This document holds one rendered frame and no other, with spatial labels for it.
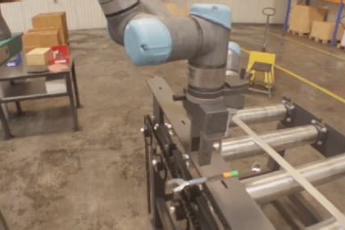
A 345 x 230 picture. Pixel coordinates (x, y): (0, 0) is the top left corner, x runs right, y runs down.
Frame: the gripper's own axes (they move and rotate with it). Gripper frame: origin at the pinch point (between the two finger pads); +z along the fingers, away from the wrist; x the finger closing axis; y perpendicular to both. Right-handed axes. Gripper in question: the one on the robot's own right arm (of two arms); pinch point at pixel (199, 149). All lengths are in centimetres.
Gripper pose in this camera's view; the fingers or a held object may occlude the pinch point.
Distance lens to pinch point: 59.0
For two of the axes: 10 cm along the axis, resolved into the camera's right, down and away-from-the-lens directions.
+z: -0.2, 8.8, 4.7
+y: -9.6, 1.2, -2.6
